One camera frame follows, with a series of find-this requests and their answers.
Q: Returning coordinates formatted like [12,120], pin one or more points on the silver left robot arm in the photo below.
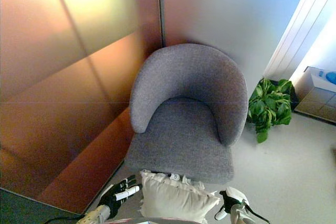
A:
[94,214]

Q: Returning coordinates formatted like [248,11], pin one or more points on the beige low cabinet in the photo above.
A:
[315,103]

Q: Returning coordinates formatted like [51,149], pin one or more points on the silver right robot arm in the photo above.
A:
[242,216]

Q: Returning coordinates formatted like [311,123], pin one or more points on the white door frame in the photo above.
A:
[296,30]

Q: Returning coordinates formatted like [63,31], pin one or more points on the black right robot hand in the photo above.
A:
[234,197]

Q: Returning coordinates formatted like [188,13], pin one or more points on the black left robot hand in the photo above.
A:
[112,200]

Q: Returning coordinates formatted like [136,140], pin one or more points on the white box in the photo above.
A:
[321,82]

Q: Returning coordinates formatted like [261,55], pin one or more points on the grey fabric armchair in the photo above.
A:
[189,77]

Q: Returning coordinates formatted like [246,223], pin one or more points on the white tasselled pillow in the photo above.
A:
[173,200]

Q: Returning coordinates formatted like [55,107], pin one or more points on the green leafy potted plant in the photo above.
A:
[270,106]

